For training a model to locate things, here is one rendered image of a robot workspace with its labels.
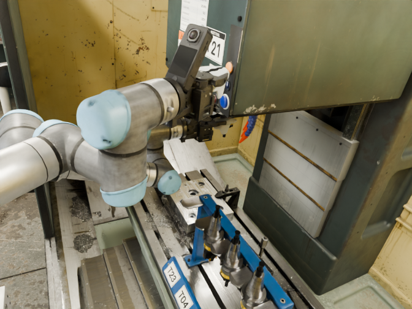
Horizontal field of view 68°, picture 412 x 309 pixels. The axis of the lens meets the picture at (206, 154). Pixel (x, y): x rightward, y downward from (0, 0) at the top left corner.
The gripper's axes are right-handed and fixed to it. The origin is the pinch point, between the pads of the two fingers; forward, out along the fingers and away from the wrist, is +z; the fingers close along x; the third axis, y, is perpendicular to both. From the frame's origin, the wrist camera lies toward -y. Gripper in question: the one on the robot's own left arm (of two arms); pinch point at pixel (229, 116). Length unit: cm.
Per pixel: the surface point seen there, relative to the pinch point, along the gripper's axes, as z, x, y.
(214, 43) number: -21.2, 21.2, -30.3
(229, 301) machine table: -12, 35, 56
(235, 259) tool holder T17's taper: -20, 43, 22
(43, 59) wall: -58, -100, 3
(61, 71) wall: -50, -100, 10
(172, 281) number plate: -29, 22, 53
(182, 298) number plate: -29, 30, 52
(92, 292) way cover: -55, 0, 73
